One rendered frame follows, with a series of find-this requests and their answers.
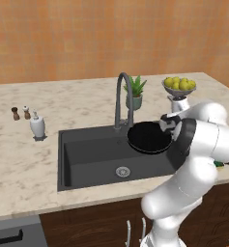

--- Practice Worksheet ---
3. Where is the silver cupboard handle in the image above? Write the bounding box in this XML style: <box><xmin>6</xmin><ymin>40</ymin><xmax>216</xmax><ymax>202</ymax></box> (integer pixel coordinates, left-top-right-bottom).
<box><xmin>125</xmin><ymin>219</ymin><xmax>132</xmax><ymax>247</ymax></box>
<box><xmin>138</xmin><ymin>217</ymin><xmax>148</xmax><ymax>244</ymax></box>

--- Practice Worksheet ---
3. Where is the grey dishwasher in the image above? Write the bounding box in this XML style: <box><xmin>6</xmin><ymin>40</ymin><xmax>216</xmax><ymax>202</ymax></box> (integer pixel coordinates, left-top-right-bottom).
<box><xmin>0</xmin><ymin>214</ymin><xmax>49</xmax><ymax>247</ymax></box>

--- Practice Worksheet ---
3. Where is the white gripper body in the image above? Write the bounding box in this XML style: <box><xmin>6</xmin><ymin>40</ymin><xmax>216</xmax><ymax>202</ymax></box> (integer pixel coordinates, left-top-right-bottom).
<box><xmin>170</xmin><ymin>96</ymin><xmax>191</xmax><ymax>114</ymax></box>

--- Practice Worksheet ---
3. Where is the dark wood cupboard door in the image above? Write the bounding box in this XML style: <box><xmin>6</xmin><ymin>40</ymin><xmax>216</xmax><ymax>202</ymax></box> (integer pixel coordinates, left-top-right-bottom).
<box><xmin>39</xmin><ymin>197</ymin><xmax>146</xmax><ymax>247</ymax></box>
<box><xmin>178</xmin><ymin>180</ymin><xmax>229</xmax><ymax>247</ymax></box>

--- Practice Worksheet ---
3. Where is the black dishwasher handle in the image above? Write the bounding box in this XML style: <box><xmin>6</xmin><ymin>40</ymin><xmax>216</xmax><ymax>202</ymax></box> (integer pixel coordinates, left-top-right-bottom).
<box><xmin>0</xmin><ymin>228</ymin><xmax>24</xmax><ymax>247</ymax></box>

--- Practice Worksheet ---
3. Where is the green sponge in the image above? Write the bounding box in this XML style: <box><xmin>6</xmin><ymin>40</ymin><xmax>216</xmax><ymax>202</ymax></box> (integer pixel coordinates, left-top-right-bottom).
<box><xmin>214</xmin><ymin>159</ymin><xmax>229</xmax><ymax>169</ymax></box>

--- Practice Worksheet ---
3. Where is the black round pan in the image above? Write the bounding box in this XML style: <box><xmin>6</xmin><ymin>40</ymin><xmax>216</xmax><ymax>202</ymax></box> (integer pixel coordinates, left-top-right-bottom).
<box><xmin>127</xmin><ymin>121</ymin><xmax>174</xmax><ymax>155</ymax></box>

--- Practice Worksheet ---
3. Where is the dark grey sink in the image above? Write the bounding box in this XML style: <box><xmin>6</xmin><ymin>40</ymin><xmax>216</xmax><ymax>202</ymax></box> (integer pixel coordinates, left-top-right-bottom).
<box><xmin>56</xmin><ymin>123</ymin><xmax>185</xmax><ymax>193</ymax></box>

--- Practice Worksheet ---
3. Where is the grey arched tap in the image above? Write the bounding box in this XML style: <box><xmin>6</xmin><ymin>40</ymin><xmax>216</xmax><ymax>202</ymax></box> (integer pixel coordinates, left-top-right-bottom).
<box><xmin>113</xmin><ymin>71</ymin><xmax>135</xmax><ymax>131</ymax></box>

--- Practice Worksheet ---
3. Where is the white soap dispenser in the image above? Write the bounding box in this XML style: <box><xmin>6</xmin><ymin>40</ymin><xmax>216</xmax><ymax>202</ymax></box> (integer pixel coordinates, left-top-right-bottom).
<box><xmin>29</xmin><ymin>110</ymin><xmax>48</xmax><ymax>143</ymax></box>

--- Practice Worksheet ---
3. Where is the brown shaker with white top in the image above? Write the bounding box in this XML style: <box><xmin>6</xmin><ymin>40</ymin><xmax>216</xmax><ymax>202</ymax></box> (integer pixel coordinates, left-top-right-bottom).
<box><xmin>21</xmin><ymin>105</ymin><xmax>32</xmax><ymax>121</ymax></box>

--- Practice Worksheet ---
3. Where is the green plant in pot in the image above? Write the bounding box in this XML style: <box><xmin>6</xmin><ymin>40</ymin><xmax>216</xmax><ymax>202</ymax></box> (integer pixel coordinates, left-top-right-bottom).
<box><xmin>123</xmin><ymin>74</ymin><xmax>149</xmax><ymax>112</ymax></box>

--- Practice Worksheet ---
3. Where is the grey pedestal fruit bowl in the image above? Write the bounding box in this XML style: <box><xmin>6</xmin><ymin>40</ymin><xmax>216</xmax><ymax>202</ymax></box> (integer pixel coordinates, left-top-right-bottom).
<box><xmin>160</xmin><ymin>80</ymin><xmax>197</xmax><ymax>101</ymax></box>

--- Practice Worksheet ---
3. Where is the brown pepper shaker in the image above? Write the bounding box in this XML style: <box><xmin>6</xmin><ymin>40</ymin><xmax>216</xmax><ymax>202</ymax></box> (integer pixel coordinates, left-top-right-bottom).
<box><xmin>11</xmin><ymin>106</ymin><xmax>21</xmax><ymax>122</ymax></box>

